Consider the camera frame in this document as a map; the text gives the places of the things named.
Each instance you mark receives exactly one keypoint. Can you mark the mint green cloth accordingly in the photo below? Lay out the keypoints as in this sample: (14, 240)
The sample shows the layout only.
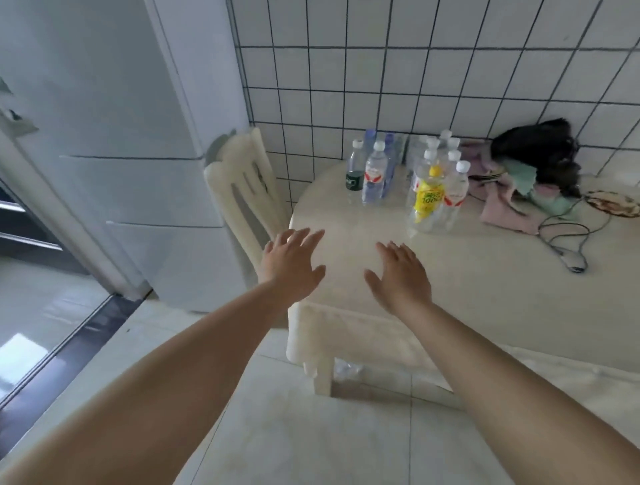
(522, 175)

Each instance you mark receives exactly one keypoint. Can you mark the white refrigerator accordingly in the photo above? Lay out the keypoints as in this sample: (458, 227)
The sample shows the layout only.
(125, 150)

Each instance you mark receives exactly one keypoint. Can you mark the dark sliding door track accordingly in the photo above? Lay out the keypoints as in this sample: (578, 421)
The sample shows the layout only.
(65, 369)

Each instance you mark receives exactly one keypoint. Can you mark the cluster of clear plastic bottles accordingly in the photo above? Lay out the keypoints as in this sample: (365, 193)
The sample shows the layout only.
(430, 195)

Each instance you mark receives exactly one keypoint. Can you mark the crushed empty plastic bottle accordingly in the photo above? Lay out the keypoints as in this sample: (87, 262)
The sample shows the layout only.
(348, 372)

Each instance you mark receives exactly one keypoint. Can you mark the person's right middle finger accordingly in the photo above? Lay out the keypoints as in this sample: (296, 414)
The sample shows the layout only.
(395, 255)

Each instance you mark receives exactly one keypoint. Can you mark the person's left hand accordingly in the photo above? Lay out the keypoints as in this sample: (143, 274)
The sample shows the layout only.
(287, 270)

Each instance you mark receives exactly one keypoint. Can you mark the person's left little finger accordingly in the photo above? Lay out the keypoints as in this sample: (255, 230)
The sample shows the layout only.
(268, 251)

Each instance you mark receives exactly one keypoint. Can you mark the person's right little finger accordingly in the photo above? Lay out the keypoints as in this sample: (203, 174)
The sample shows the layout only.
(416, 265)

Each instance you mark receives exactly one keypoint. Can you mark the cream wooden chair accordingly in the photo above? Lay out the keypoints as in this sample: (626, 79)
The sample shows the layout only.
(245, 200)

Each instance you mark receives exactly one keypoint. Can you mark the black fabric bag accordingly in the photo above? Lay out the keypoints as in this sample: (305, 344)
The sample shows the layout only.
(540, 147)

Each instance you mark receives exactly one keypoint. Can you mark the person's right thumb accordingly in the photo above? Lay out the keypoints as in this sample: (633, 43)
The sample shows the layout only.
(374, 284)

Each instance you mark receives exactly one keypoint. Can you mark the person's left forearm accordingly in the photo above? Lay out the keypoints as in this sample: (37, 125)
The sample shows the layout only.
(150, 399)

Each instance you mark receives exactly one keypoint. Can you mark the purple striped cloth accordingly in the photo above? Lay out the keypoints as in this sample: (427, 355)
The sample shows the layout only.
(475, 162)

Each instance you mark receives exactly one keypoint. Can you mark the person's right hand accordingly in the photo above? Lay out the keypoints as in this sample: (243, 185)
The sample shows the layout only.
(405, 285)

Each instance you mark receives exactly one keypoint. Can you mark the person's right forearm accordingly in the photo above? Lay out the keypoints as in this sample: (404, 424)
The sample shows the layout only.
(525, 399)

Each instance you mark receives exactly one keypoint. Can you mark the pink cloth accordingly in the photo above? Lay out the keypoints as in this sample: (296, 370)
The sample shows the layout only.
(505, 207)

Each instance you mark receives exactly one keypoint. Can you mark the person's left middle finger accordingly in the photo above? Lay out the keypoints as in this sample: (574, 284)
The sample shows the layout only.
(299, 242)

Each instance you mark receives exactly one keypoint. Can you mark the person's left thumb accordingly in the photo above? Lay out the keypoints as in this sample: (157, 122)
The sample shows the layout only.
(315, 277)

